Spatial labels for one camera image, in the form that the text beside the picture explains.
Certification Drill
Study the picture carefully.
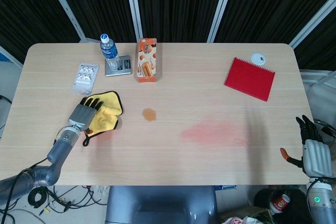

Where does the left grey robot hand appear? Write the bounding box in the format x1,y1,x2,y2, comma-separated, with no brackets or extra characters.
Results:
67,97,104,134

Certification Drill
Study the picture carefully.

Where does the red and white paper cup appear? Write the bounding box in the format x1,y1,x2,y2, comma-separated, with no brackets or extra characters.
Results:
269,193,291,215

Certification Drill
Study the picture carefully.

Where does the red spiral notebook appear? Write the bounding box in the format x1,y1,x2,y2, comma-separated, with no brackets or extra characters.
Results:
223,57,276,102

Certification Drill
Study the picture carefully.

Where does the white round lid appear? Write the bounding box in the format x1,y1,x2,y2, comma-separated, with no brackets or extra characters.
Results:
250,52,267,66

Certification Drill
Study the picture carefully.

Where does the grey robot torso base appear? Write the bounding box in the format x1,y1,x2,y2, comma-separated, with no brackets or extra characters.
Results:
104,185,219,224

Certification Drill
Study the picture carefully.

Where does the grey partition post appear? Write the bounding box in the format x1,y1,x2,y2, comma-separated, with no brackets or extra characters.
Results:
288,0,336,49
43,0,87,43
209,0,238,43
124,0,144,43

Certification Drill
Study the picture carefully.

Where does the yellow cloth with black trim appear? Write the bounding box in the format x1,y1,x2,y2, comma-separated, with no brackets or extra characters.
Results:
82,90,125,147

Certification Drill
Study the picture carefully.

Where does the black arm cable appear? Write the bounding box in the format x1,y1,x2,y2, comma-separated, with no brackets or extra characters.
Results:
0,155,50,224

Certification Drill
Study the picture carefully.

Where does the small silver digital scale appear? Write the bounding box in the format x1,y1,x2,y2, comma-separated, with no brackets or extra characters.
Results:
104,55,132,78

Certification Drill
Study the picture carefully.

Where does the brown liquid spill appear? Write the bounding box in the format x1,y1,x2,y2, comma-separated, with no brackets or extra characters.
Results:
141,107,159,123

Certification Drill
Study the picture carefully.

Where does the clear bottle with blue label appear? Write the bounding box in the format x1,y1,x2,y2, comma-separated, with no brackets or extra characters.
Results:
99,33,120,71

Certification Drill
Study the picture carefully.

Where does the black floor cable tangle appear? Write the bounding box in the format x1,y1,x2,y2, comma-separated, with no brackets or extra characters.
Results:
39,185,109,216

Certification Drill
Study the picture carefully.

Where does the silver pill blister pack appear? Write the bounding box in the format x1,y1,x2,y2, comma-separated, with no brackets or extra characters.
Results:
71,62,100,96

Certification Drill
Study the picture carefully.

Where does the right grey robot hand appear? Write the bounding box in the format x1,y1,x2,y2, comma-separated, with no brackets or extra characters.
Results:
280,114,332,178

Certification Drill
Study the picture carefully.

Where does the white plastic bag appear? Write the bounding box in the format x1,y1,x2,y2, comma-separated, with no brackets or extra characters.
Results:
222,215,274,224

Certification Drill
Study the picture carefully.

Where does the orange snack box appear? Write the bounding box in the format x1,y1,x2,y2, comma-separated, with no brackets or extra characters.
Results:
134,37,159,83

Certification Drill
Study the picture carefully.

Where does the black coiled cable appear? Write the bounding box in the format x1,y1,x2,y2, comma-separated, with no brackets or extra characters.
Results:
28,186,48,209

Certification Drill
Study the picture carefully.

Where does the black trash bin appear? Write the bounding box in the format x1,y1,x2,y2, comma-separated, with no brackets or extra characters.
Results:
253,188,312,224

